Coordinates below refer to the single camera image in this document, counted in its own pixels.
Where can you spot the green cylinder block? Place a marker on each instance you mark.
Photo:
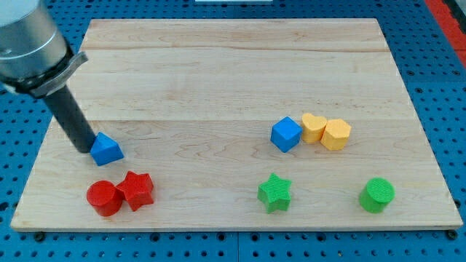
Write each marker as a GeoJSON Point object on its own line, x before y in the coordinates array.
{"type": "Point", "coordinates": [376, 195]}

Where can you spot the blue cube block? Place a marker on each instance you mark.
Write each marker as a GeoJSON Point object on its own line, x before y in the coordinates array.
{"type": "Point", "coordinates": [286, 134]}

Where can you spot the yellow hexagon block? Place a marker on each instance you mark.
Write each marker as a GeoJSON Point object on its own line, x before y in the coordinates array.
{"type": "Point", "coordinates": [336, 134]}

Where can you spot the yellow heart block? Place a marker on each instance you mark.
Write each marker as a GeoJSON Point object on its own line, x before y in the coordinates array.
{"type": "Point", "coordinates": [313, 127]}

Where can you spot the red star block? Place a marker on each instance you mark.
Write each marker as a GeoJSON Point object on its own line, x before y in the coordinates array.
{"type": "Point", "coordinates": [136, 189]}

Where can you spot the light wooden board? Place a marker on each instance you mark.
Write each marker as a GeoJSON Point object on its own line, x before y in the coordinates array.
{"type": "Point", "coordinates": [193, 102]}

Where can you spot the blue triangle block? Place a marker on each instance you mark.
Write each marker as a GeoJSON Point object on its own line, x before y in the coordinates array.
{"type": "Point", "coordinates": [105, 150]}

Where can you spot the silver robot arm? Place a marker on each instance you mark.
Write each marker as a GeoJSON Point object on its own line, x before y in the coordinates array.
{"type": "Point", "coordinates": [35, 57]}

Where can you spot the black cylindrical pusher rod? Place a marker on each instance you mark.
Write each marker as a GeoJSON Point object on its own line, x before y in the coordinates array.
{"type": "Point", "coordinates": [70, 117]}

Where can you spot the red cylinder block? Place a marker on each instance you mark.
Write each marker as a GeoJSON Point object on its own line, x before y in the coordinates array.
{"type": "Point", "coordinates": [104, 198]}

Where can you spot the green star block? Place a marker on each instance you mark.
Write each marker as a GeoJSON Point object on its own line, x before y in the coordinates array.
{"type": "Point", "coordinates": [275, 193]}

